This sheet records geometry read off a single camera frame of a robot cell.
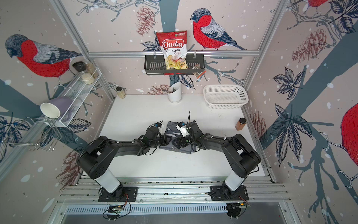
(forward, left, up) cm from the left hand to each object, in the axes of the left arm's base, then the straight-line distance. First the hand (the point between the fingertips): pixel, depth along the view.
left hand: (172, 136), depth 92 cm
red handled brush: (+30, -19, +27) cm, 45 cm away
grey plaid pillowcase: (+5, 0, -2) cm, 6 cm away
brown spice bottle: (+8, -47, +3) cm, 48 cm away
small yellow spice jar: (+42, +47, +3) cm, 63 cm away
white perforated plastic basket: (+41, -45, -3) cm, 61 cm away
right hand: (-2, -3, +1) cm, 4 cm away
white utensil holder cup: (+34, -1, +9) cm, 35 cm away
